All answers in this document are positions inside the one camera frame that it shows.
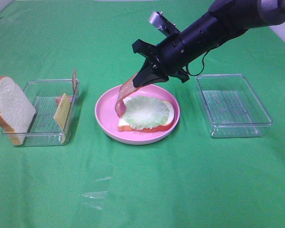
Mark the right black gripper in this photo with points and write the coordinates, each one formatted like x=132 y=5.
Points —
x=162 y=61

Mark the bacon strip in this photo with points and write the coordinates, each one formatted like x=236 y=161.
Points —
x=74 y=79
x=125 y=90

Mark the green lettuce leaf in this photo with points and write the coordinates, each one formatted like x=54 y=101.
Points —
x=144 y=114

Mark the toast bread slice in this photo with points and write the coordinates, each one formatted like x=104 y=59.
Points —
x=170 y=118
x=16 y=111

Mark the yellow cheese slice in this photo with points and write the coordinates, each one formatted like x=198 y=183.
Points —
x=61 y=115

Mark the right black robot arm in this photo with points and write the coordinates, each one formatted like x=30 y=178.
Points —
x=224 y=20

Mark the pink round plate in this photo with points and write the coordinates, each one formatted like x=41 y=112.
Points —
x=108 y=119

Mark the right clear plastic tray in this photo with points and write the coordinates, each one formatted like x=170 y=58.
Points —
x=230 y=106

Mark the clear plastic tray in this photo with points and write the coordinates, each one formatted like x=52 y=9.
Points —
x=230 y=106
x=44 y=94

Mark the green tablecloth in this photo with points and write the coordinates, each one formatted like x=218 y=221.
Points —
x=187 y=180

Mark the left clear plastic tray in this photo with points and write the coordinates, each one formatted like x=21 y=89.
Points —
x=44 y=94

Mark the clear tape strip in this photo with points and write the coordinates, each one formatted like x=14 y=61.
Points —
x=96 y=187

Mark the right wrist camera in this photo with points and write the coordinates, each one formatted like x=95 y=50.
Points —
x=162 y=24

